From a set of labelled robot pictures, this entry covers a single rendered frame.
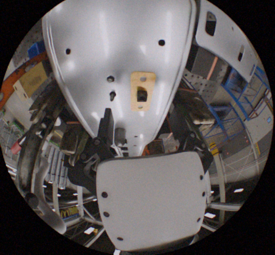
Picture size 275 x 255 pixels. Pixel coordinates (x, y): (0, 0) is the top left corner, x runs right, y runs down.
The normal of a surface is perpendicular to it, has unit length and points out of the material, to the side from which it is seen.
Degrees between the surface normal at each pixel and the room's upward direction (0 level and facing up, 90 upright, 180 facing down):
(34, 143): 81
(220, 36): 0
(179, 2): 0
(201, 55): 0
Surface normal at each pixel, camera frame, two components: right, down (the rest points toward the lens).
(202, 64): 0.06, 0.79
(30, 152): 0.99, 0.10
